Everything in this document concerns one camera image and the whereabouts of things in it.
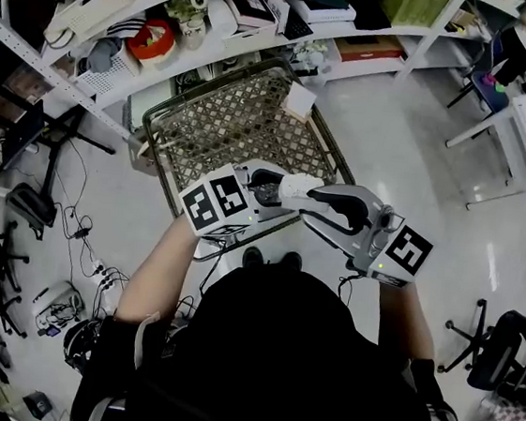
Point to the person's black shoe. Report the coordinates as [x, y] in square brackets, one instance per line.
[292, 261]
[253, 256]

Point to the red round container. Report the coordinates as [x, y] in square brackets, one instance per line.
[150, 43]

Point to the small black box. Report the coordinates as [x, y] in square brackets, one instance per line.
[38, 405]

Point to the green paper bags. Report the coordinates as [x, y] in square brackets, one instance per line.
[414, 5]

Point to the small white printed box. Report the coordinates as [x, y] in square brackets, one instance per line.
[275, 1]

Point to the white power strip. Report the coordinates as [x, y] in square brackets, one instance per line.
[104, 276]

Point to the blue chair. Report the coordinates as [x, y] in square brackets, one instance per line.
[489, 91]

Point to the black keyboard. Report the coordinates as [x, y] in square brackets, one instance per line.
[299, 27]

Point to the grey backpack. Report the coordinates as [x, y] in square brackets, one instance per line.
[29, 209]

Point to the person's black clothed body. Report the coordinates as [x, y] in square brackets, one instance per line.
[273, 371]

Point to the white perforated laundry basket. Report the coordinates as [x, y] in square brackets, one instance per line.
[111, 69]

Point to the white tray with book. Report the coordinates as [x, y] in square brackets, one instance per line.
[252, 15]

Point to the black tv floor stand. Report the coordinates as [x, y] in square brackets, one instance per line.
[58, 144]

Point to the white square box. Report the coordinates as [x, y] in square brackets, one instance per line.
[300, 100]

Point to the person's left black shoe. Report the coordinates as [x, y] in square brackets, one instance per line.
[253, 256]

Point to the white artificial flowers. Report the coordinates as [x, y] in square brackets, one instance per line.
[311, 54]

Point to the flat white and black box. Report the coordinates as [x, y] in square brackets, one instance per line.
[326, 9]

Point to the person's right forearm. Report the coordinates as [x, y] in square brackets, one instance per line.
[406, 320]

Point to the person's right black shoe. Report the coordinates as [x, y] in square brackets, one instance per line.
[292, 261]

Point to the white metal shelving unit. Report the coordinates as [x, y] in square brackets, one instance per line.
[26, 50]

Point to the small white cup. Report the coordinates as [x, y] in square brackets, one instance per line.
[296, 189]

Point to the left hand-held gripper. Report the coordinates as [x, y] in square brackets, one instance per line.
[217, 199]

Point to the white soft pouch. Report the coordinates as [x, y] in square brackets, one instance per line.
[222, 11]

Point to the person's left forearm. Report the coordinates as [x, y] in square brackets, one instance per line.
[157, 268]

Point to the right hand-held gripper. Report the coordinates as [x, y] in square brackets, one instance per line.
[399, 253]

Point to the white ceramic plant jar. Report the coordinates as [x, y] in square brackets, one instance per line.
[190, 24]

